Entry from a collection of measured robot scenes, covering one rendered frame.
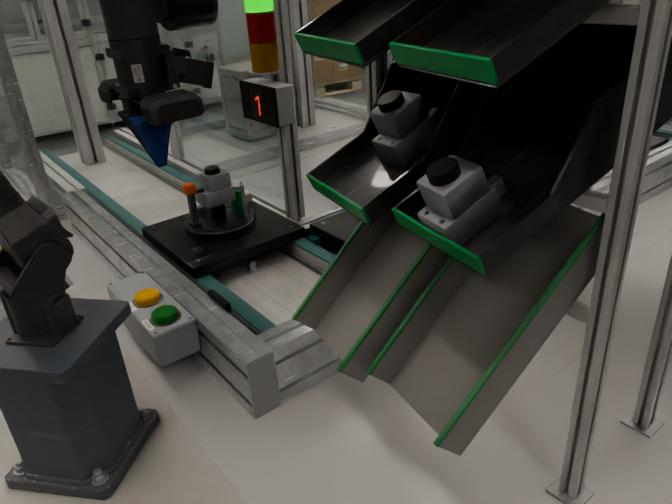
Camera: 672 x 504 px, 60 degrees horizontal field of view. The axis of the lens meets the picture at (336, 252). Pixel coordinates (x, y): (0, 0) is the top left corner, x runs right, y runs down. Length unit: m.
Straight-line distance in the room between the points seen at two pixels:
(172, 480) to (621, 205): 0.61
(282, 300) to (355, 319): 0.28
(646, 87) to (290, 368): 0.57
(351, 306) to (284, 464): 0.22
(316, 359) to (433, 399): 0.27
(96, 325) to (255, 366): 0.21
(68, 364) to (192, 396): 0.27
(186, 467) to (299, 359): 0.21
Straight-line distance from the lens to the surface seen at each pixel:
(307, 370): 0.88
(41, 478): 0.86
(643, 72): 0.54
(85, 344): 0.73
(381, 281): 0.74
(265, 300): 1.01
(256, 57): 1.09
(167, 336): 0.90
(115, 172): 1.81
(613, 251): 0.58
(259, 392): 0.84
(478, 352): 0.64
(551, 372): 0.95
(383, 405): 0.86
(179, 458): 0.84
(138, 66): 0.72
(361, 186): 0.66
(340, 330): 0.75
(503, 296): 0.65
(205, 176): 1.12
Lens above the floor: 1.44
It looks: 27 degrees down
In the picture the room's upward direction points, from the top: 4 degrees counter-clockwise
